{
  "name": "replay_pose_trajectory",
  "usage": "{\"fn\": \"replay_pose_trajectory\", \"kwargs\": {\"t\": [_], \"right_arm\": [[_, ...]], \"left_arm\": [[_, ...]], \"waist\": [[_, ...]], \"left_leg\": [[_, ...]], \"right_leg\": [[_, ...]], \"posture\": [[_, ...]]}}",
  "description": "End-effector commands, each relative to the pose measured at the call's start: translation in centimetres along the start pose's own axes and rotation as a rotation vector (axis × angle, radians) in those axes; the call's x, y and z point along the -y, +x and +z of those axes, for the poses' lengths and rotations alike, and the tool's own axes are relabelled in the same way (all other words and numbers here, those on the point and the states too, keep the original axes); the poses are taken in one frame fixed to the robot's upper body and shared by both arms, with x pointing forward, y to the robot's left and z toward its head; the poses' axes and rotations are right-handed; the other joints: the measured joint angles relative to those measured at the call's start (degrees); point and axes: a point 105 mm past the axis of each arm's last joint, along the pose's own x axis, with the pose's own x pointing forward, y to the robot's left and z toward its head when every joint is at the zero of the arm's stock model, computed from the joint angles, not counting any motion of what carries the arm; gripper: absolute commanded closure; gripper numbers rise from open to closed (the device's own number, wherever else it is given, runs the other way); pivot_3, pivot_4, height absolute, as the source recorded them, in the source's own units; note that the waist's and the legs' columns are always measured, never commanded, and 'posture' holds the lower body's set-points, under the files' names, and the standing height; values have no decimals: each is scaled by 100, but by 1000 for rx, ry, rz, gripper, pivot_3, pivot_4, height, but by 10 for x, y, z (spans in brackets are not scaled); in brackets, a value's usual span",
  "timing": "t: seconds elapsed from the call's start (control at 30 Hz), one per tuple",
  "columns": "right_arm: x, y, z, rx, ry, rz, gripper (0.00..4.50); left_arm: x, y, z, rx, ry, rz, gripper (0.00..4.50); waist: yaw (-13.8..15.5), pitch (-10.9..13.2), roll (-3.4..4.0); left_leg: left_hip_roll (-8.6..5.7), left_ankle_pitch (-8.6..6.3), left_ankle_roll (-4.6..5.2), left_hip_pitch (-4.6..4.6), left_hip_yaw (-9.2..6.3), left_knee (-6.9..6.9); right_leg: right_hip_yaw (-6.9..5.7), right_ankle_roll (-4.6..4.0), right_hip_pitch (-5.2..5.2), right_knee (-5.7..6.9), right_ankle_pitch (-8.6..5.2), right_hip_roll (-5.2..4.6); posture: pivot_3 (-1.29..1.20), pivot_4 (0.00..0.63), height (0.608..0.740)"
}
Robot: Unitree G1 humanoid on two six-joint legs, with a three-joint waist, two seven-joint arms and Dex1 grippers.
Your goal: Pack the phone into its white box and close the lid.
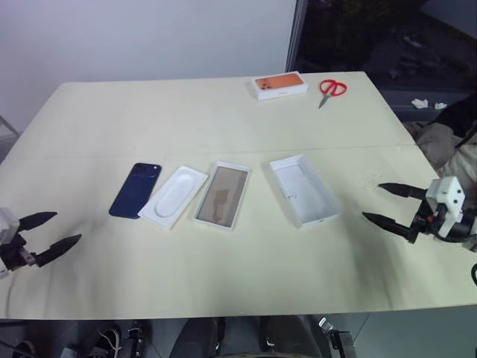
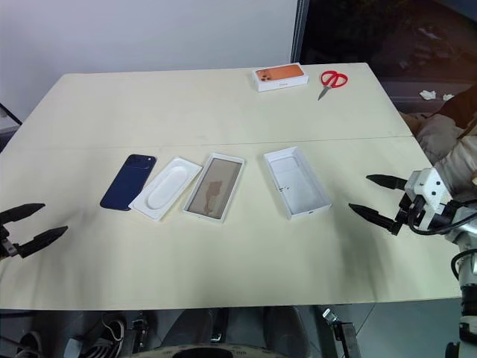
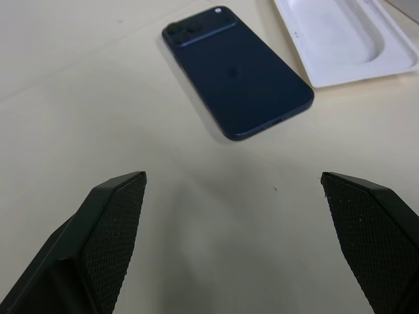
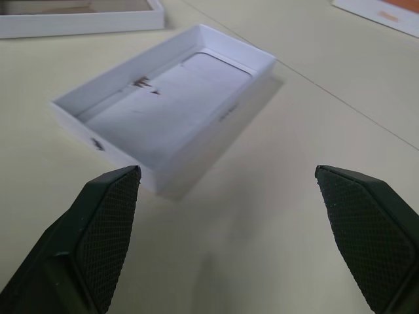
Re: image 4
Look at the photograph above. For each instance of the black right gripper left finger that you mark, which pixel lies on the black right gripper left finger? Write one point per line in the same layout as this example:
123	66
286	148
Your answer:
82	242

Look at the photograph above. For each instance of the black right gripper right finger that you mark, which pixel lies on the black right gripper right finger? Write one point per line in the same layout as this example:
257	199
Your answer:
376	229

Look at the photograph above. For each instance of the white box with torn marks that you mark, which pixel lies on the white box with torn marks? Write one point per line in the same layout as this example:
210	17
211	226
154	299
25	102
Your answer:
157	131

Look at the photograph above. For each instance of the white box lid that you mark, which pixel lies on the white box lid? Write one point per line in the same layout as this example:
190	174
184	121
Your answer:
82	24

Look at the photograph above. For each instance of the white card with orange print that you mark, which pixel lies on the white card with orange print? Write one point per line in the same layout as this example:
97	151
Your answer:
379	11

